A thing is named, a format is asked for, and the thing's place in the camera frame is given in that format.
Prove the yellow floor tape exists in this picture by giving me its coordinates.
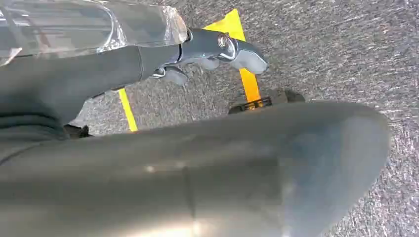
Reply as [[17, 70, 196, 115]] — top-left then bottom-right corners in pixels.
[[117, 87, 139, 132], [202, 8, 262, 103]]

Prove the black stand foot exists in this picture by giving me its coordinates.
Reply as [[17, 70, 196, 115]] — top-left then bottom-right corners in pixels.
[[228, 87, 306, 115]]

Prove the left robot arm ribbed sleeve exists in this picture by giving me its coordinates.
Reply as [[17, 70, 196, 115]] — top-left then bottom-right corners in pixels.
[[0, 111, 66, 164]]

